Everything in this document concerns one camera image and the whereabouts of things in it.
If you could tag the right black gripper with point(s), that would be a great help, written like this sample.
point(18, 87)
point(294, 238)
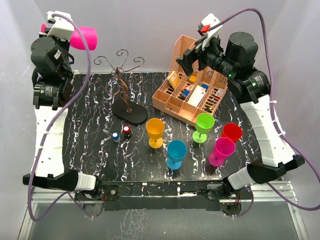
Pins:
point(189, 56)

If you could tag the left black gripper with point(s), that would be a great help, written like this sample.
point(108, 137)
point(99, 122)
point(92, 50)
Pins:
point(65, 43)

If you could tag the magenta wine glass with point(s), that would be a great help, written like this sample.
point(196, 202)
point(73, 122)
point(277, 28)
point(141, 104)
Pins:
point(222, 149)
point(90, 36)

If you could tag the green wine glass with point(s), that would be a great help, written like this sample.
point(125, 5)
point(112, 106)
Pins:
point(203, 125)

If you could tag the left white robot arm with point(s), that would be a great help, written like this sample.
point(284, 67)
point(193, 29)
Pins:
point(52, 88)

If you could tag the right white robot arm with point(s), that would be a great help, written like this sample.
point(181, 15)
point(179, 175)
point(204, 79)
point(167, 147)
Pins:
point(252, 90)

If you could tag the orange wine glass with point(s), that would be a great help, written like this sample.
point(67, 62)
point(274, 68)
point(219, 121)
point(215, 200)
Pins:
point(155, 129)

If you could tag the metal wine glass rack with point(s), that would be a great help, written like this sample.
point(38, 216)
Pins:
point(123, 108)

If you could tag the red wine glass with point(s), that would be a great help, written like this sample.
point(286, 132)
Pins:
point(232, 131)

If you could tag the blue wine glass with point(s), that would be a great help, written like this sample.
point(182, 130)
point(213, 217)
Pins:
point(176, 151)

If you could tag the orange sponge block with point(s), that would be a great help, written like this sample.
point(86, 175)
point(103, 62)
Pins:
point(192, 79)

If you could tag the yellow spiral notebook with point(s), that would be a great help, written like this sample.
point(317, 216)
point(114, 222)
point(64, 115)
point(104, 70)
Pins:
point(174, 79)

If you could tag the blue eraser block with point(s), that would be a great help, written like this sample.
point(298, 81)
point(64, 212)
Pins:
point(184, 94)

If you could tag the white card box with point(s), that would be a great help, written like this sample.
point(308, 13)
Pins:
point(197, 96)

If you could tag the pink desk file organizer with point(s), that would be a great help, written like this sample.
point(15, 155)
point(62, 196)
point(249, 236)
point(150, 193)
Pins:
point(168, 100)

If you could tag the red capped small bottle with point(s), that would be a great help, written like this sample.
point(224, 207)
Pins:
point(127, 131)

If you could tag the blue capped small bottle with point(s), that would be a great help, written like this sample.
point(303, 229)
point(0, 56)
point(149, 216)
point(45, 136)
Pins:
point(116, 137)

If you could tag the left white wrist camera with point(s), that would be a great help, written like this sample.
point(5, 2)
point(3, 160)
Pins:
point(61, 28)

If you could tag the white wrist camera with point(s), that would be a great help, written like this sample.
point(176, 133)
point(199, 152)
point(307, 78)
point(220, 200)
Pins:
point(61, 28)
point(204, 29)

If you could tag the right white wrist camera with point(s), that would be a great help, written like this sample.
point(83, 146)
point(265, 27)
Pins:
point(204, 29)

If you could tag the aluminium frame rail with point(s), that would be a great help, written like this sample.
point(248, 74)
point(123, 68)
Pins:
point(166, 210)

